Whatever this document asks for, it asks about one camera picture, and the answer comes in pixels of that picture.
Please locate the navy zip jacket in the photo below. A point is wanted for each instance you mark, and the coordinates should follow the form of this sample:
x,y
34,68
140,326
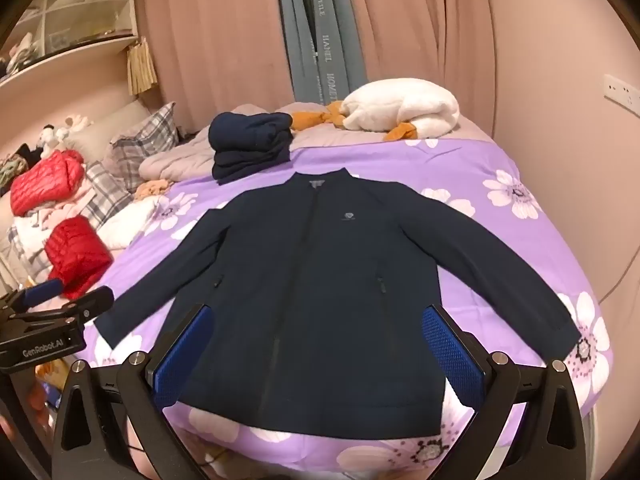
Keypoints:
x,y
310,285

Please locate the beige hanging tassel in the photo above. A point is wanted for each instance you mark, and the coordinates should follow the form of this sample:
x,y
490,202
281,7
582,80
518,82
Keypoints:
x,y
142,67

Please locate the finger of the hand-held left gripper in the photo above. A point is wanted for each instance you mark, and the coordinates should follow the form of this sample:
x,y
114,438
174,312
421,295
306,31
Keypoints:
x,y
95,301
42,291

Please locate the pinkish grey quilt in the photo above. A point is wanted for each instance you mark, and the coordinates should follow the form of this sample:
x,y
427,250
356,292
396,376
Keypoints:
x,y
175,160

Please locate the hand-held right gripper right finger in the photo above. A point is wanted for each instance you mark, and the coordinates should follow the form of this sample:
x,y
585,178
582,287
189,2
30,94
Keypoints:
x,y
450,355

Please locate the purple floral bed sheet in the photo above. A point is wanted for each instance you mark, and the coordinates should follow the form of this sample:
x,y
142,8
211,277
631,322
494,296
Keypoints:
x,y
500,270

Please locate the white shelf cabinet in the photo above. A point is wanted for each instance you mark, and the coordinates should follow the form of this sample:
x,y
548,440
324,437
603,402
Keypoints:
x,y
65,15

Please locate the stack of folded navy clothes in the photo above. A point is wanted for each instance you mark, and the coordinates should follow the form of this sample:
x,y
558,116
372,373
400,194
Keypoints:
x,y
250,145

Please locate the grey-blue curtain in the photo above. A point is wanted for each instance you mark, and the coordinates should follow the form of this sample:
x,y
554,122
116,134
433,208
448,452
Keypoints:
x,y
300,35

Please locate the grey plaid pillow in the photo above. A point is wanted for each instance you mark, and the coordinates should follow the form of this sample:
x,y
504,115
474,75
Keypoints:
x,y
107,190
147,145

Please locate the small plush toys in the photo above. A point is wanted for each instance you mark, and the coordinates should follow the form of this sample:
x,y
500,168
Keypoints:
x,y
65,132

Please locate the orange fluffy cloth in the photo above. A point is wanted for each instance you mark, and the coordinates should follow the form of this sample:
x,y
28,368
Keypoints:
x,y
152,189

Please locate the white plush goose toy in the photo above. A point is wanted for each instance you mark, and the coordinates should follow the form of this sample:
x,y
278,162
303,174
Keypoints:
x,y
400,105

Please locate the white wall socket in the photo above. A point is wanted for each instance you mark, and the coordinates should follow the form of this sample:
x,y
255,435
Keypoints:
x,y
622,91

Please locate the pile of light clothes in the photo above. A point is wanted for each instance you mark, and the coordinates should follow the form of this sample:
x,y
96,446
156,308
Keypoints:
x,y
30,232

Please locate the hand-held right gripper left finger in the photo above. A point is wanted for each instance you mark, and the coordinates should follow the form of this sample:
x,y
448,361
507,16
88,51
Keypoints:
x,y
185,355

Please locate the beige headboard cushion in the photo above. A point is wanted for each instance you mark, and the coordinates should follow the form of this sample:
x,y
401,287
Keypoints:
x,y
115,125

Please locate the pink curtain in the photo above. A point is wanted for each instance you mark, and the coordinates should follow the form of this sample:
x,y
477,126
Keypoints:
x,y
215,35
425,25

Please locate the white fluffy blanket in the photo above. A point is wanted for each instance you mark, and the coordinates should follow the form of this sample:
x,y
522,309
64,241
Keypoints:
x,y
130,222

